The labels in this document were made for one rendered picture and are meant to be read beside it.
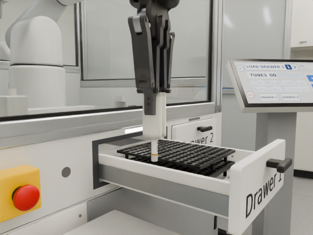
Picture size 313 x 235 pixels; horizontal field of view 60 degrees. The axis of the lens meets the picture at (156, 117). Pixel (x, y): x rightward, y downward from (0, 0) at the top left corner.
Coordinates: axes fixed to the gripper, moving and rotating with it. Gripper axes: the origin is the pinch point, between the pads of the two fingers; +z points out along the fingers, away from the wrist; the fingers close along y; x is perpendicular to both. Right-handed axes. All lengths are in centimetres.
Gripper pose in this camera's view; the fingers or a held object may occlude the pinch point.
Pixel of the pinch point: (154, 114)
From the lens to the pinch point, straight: 42.4
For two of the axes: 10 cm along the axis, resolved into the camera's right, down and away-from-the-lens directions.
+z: 0.0, 9.9, 1.1
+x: -9.3, -0.4, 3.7
